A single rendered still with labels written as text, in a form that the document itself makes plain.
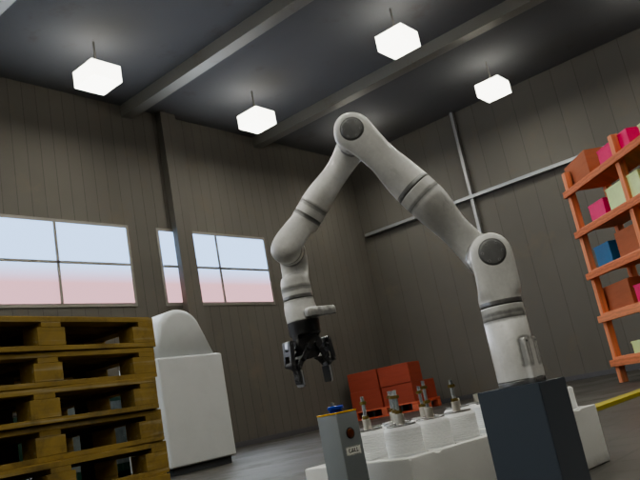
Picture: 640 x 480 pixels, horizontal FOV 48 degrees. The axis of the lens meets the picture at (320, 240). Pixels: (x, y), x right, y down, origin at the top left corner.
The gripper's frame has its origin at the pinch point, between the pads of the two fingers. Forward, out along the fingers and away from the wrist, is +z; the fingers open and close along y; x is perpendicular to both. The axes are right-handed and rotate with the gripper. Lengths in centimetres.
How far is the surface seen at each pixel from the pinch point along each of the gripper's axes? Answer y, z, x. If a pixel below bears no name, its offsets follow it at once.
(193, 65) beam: -490, -461, -583
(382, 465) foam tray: -19.9, 22.8, -2.6
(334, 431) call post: -7.4, 12.2, -4.1
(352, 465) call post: -9.3, 20.5, -2.4
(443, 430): -37.7, 18.8, 4.9
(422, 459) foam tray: -23.4, 23.0, 7.1
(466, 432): -48, 21, 5
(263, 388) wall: -670, -11, -767
